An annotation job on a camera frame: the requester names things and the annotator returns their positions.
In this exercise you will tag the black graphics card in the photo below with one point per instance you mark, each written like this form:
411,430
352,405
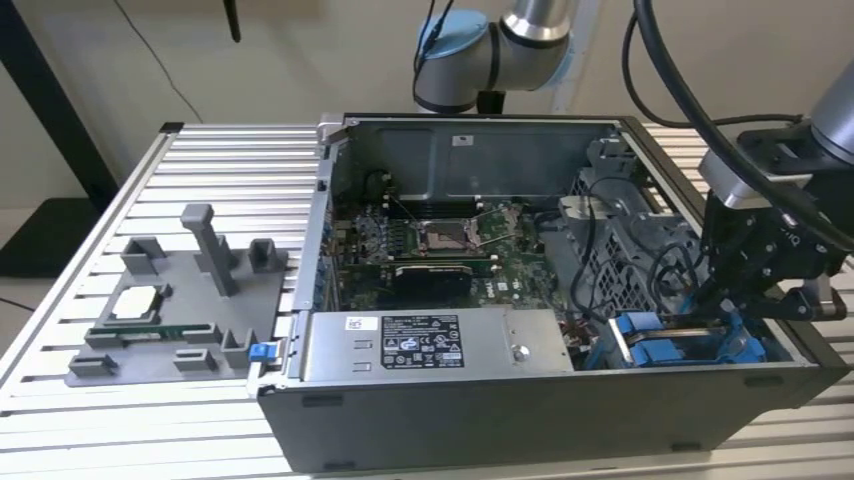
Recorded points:
430,287

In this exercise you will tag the empty blue disk carrier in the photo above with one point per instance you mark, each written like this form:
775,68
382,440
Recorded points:
656,354

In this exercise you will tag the black slanted post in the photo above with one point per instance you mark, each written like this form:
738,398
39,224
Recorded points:
47,90

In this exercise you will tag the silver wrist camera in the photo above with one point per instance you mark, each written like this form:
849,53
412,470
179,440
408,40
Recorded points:
730,177

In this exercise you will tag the black RAM slot block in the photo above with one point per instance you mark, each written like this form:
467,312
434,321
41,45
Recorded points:
434,202

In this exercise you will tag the gray parts rack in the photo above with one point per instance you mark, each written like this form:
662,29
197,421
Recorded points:
200,300

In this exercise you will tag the silver CPU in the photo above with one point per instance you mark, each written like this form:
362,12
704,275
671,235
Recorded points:
135,302

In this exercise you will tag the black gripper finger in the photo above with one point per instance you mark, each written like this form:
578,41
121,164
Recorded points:
710,295
794,305

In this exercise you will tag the gray disk bay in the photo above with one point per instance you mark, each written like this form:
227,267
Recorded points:
623,347

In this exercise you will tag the black table corner cap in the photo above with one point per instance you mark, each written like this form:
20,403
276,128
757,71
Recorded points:
173,127

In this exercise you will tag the gray perforated drive cage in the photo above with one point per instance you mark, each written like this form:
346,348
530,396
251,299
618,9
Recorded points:
620,280

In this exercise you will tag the locking lever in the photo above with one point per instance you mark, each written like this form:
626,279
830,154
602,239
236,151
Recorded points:
403,206

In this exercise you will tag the black hanging antenna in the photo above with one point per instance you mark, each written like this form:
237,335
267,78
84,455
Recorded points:
231,20

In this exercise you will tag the black flat base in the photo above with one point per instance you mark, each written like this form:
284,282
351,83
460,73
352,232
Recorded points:
47,240

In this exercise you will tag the green RAM stick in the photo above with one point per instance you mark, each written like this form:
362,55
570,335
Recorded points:
180,329

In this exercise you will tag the green motherboard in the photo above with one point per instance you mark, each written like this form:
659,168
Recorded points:
520,270

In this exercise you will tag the CPU socket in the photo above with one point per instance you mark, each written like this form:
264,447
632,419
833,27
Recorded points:
443,237

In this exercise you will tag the blue case latch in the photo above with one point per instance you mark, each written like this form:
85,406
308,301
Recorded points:
260,352

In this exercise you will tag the silver power supply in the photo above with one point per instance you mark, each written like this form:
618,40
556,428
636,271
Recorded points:
334,350

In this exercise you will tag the black open PC case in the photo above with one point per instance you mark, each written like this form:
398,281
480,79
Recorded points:
467,425

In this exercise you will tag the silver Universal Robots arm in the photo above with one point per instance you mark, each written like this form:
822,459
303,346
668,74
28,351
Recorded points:
460,75

